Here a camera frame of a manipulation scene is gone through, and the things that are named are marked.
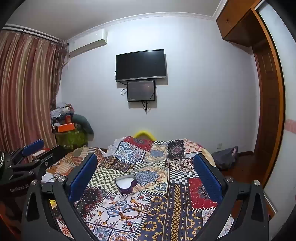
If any pile of clothes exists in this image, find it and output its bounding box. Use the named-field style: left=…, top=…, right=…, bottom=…
left=49, top=102, right=75, bottom=127

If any heart-shaped tin box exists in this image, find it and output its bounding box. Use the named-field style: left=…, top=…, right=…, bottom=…
left=115, top=175, right=137, bottom=194

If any large black wall television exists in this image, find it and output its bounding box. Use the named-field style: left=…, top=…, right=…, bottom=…
left=115, top=49, right=167, bottom=82

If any patchwork printed blanket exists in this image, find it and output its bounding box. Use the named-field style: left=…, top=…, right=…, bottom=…
left=46, top=136, right=234, bottom=241

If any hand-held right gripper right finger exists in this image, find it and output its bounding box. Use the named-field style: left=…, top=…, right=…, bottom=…
left=193, top=153, right=275, bottom=241

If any small black wall monitor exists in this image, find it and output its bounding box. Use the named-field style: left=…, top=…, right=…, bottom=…
left=127, top=80, right=156, bottom=103

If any orange box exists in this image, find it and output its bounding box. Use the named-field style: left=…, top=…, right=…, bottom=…
left=57, top=123, right=76, bottom=133

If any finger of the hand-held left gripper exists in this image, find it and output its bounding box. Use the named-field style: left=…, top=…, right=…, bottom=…
left=7, top=139, right=45, bottom=165
left=9, top=145, right=71, bottom=184

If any striped brown bedsheet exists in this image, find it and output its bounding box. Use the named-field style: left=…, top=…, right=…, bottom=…
left=47, top=146, right=107, bottom=178

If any brown wooden door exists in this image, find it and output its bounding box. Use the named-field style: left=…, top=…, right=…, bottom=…
left=251, top=38, right=282, bottom=187

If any dark bag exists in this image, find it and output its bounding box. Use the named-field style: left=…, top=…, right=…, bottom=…
left=211, top=146, right=239, bottom=171

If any wooden overhead cabinet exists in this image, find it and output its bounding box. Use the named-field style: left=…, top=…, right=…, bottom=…
left=216, top=0, right=266, bottom=48

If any yellow plastic object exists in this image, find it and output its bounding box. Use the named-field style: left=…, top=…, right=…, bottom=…
left=134, top=130, right=156, bottom=141

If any grey-green plush cushion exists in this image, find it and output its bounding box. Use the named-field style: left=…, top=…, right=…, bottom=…
left=73, top=114, right=94, bottom=140

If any white curtain rail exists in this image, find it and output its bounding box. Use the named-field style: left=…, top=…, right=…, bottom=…
left=2, top=24, right=68, bottom=44

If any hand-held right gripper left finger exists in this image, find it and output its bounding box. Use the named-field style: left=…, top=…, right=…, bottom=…
left=21, top=153, right=100, bottom=241

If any white air conditioner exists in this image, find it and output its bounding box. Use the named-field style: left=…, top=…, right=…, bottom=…
left=67, top=31, right=108, bottom=58

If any red string bracelet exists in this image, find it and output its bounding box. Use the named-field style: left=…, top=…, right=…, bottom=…
left=123, top=202, right=141, bottom=214

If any white sliding wardrobe door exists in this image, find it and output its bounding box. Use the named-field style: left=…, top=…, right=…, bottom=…
left=258, top=0, right=296, bottom=215

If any striped brown curtain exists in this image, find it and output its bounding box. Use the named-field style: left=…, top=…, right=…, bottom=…
left=0, top=30, right=70, bottom=153

